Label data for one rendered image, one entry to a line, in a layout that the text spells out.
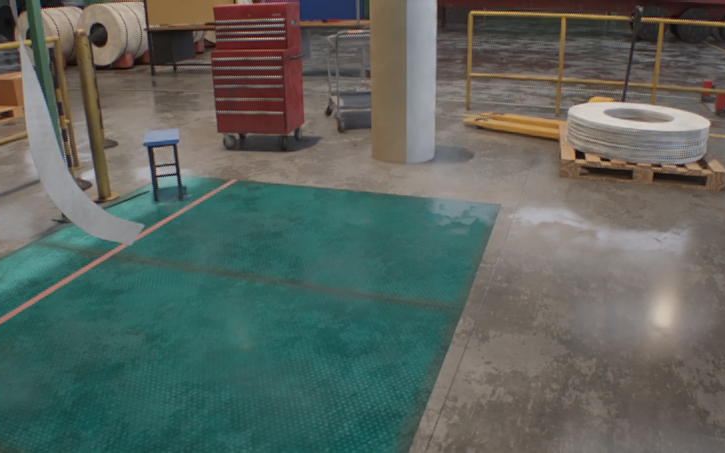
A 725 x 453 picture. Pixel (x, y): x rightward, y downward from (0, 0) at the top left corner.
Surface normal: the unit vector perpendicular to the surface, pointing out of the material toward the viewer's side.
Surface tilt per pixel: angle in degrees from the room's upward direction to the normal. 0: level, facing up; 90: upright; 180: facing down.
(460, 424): 0
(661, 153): 90
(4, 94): 90
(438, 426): 0
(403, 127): 90
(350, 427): 0
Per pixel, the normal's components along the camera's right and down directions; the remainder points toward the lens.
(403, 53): -0.06, 0.37
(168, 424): -0.02, -0.93
